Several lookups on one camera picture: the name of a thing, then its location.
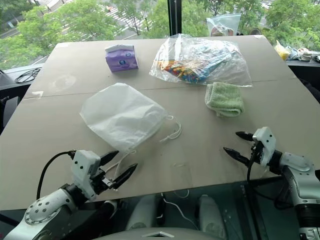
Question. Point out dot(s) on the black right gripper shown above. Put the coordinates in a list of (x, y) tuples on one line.
[(255, 156)]

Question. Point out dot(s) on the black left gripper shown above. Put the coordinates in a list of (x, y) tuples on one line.
[(102, 182)]

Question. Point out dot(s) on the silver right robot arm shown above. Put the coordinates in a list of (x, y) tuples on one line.
[(297, 165)]

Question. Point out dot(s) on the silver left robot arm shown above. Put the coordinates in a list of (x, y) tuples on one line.
[(42, 210)]

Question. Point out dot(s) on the green folded towel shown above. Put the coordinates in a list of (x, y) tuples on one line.
[(223, 100)]

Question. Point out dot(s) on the clear bag of colourful blocks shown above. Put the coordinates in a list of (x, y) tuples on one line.
[(200, 60)]

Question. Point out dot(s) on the yellow bag on sill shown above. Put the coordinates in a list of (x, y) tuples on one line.
[(281, 50)]

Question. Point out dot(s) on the blue-topped clear zip bag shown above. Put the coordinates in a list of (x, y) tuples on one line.
[(222, 25)]

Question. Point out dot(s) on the purple tissue pack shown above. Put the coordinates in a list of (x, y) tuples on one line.
[(121, 61)]

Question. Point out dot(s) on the white tape piece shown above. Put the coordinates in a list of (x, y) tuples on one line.
[(37, 93)]

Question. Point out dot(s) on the pale cloth pile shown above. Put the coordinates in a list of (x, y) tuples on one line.
[(301, 53)]

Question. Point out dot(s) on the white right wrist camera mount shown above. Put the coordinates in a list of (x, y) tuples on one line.
[(265, 142)]

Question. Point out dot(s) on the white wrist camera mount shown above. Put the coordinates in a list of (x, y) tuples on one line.
[(83, 167), (265, 142)]

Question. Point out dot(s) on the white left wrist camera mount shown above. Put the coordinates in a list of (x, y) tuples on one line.
[(83, 167)]

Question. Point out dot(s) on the dark window frame post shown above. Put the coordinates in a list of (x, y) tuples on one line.
[(173, 17)]

